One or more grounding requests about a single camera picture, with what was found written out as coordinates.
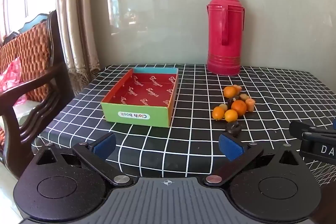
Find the large orange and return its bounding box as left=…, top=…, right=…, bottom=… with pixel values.
left=231, top=100, right=247, bottom=116

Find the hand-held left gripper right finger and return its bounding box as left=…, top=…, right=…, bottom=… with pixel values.
left=203, top=133, right=310, bottom=186

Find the small orange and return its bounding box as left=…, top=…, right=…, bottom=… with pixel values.
left=224, top=109, right=238, bottom=122
left=223, top=85, right=237, bottom=99
left=212, top=106, right=226, bottom=121

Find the red thermos flask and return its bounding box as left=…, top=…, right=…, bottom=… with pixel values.
left=205, top=0, right=246, bottom=76

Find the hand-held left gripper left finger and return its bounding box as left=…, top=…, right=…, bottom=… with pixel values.
left=25, top=132, right=134, bottom=186

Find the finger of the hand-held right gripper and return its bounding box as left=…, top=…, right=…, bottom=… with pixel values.
left=289, top=120, right=336, bottom=139

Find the pink checked cloth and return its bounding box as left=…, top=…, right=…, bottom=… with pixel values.
left=0, top=55, right=27, bottom=107

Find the beige lace curtain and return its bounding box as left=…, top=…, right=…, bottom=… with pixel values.
left=54, top=0, right=101, bottom=88

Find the colourful cardboard box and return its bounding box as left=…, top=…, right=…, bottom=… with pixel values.
left=101, top=67, right=179, bottom=128

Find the dark wooden sofa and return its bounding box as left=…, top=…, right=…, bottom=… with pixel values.
left=0, top=10, right=76, bottom=180

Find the black white checked tablecloth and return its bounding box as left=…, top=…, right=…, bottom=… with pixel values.
left=31, top=64, right=336, bottom=188

